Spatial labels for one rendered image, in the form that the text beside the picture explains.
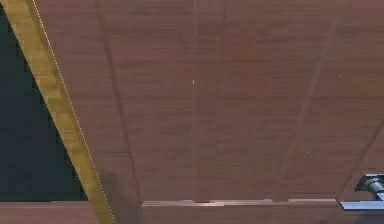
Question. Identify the yellow wooden door frame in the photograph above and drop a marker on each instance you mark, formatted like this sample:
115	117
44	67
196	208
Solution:
56	96

